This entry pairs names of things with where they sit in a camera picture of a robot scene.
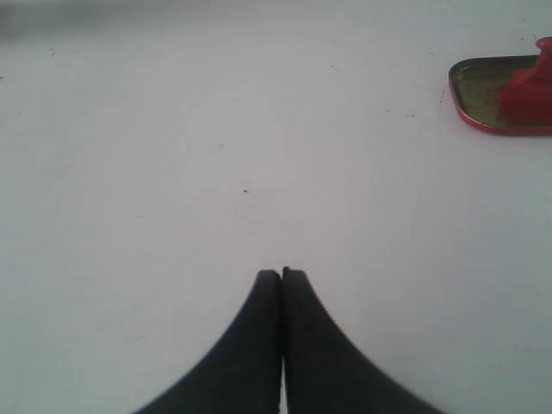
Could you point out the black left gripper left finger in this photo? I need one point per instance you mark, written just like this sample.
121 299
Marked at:
242 372

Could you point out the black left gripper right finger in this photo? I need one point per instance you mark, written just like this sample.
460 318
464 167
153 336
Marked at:
324 371

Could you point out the red stamp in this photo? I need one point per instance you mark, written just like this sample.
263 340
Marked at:
526 99

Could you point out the gold tin lid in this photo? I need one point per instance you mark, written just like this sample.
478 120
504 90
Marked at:
475 86

